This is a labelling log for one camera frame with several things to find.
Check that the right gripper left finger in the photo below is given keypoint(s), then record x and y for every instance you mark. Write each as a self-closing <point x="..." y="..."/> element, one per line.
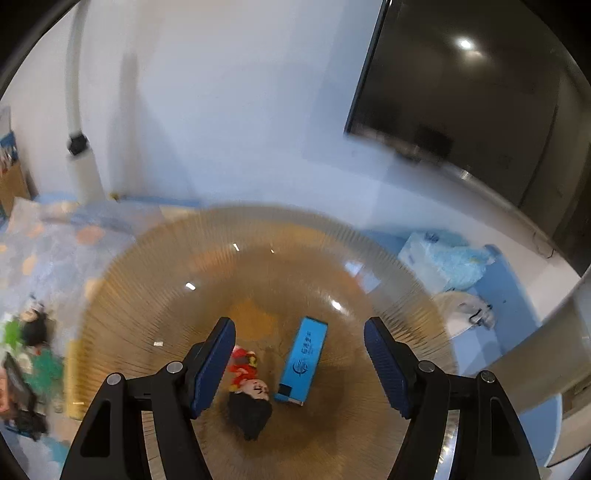
<point x="109" y="443"/>

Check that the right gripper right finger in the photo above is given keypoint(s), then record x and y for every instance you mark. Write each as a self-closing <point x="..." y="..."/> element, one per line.
<point x="491" y="442"/>

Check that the red dress doll figurine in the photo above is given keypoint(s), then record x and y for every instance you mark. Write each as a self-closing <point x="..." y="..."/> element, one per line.
<point x="249" y="406"/>

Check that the green toy figure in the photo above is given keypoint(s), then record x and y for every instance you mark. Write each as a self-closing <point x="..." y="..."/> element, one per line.
<point x="12" y="335"/>

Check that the blue rectangular box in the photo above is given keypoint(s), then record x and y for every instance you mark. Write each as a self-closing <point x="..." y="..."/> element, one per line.
<point x="302" y="362"/>

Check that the yellow foam block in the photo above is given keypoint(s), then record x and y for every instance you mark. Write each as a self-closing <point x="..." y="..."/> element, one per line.
<point x="75" y="406"/>

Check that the teal dragon toy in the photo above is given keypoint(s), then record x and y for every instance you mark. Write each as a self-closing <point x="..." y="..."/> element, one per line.
<point x="46" y="374"/>

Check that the white plastic bag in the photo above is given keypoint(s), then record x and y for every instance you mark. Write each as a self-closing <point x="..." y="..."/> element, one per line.
<point x="462" y="311"/>

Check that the black haired mouse figurine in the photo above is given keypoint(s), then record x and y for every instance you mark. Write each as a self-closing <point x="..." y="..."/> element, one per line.
<point x="33" y="324"/>

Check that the blue plastic bag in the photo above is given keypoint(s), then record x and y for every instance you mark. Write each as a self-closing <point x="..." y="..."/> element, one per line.
<point x="444" y="261"/>

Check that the amber ribbed glass bowl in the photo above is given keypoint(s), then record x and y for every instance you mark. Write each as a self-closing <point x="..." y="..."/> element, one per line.
<point x="266" y="269"/>

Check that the patterned grey orange rug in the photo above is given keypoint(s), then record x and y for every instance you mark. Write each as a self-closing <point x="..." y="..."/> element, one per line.
<point x="58" y="252"/>

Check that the white floor lamp pole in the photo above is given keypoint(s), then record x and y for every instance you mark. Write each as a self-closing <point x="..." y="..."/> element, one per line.
<point x="80" y="162"/>

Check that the brown cardboard box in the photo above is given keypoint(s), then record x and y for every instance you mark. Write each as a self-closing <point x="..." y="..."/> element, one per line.
<point x="12" y="186"/>

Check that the stack of books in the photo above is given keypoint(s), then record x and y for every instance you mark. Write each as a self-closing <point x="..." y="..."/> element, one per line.
<point x="8" y="148"/>

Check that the black wall television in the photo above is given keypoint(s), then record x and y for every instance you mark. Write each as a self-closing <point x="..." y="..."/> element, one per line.
<point x="486" y="90"/>

